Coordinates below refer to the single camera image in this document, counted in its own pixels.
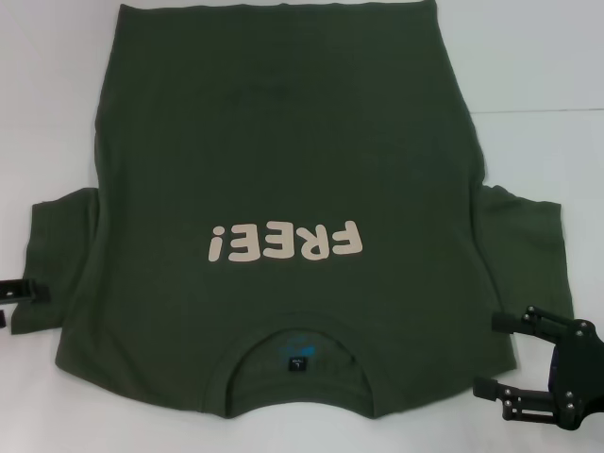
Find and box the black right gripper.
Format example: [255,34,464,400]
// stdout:
[472,305,604,432]

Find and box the dark green FREE print t-shirt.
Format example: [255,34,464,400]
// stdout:
[9,2,576,421]

